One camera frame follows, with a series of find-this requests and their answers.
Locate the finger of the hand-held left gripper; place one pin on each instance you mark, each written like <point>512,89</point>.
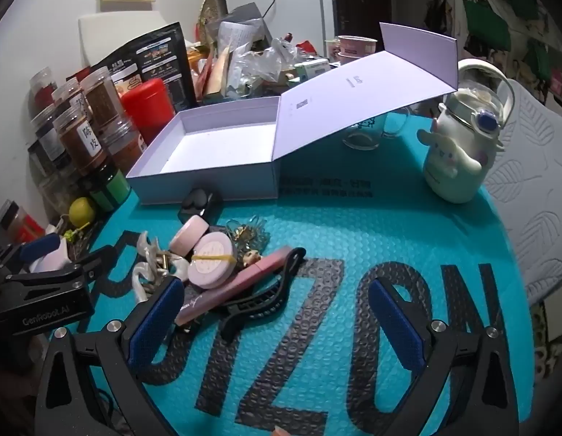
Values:
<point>38,246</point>
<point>92,261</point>

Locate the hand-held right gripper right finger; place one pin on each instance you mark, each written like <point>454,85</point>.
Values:
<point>396,327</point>

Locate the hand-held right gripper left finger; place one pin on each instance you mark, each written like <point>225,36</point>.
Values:
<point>156,322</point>

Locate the pearl beige hair claw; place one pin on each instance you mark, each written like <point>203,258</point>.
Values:
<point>142,277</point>

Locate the pink cosmetic tube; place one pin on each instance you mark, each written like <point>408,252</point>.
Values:
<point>226,295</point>

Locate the pink compact with rubber band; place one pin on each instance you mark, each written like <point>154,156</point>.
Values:
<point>213,265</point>

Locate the thick pink round case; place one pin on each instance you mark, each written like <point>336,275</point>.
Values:
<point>188,236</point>

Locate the black hair clip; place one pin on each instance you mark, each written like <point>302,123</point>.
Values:
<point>258,304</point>

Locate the black heart sponge case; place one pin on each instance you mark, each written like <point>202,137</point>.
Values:
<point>194,204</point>

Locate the lavender cardboard box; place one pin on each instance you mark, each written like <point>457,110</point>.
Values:
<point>217,145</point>

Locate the green plastic pick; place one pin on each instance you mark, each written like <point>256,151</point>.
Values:
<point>74,234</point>

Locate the yellow lemon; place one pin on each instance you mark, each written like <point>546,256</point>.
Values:
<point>82,212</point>

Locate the green jar with black lid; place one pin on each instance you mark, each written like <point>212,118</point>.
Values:
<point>108,188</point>

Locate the group of clear spice jars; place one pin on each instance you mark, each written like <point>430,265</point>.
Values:
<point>79,141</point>

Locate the teal bubble mailer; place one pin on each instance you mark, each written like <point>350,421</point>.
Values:
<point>308,236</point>

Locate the red plastic canister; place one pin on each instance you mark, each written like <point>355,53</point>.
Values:
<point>147,109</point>

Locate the white cartoon dog bottle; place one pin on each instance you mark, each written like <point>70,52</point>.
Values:
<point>449,168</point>

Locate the clear glass mug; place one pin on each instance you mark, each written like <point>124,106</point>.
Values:
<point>362,136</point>

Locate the red snack packet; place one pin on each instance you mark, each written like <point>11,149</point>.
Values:
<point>201,72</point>

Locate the black food pouch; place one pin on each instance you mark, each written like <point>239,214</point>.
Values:
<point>163,54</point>

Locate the beige paper pouch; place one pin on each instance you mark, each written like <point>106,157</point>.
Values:
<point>217,75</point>

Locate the yellow box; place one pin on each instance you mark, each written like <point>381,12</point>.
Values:
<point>194,56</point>

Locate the printed paper sheet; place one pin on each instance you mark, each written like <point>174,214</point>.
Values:
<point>233,36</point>

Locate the clear plastic bag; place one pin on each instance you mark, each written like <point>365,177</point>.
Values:
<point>267,61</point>

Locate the white blue medicine box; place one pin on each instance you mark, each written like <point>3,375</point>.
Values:
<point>312,68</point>

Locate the woven straw fan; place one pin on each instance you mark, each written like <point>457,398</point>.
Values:
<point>210,11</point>

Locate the small patterned cup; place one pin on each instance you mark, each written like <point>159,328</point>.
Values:
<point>331,49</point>

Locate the grey paper folder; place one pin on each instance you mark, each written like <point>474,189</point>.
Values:
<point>247,13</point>

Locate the green hanging bag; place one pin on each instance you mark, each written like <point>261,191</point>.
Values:
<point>487,27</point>

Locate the dark hanging bag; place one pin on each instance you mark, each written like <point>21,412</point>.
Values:
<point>440,7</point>

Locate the white refrigerator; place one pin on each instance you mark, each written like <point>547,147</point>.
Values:
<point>299,9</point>

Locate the dark wooden door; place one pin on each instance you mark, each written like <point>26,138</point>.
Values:
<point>360,0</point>

